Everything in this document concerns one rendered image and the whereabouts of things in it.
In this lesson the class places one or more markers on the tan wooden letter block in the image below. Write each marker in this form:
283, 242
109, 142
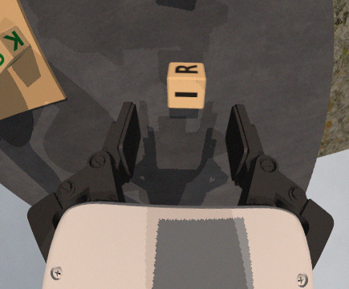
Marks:
186, 85
12, 46

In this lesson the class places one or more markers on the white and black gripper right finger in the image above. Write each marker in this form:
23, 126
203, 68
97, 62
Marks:
258, 173

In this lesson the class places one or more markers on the tan flat mat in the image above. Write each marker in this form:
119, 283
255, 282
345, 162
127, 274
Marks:
29, 82

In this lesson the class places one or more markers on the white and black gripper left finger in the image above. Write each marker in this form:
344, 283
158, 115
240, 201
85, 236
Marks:
114, 164

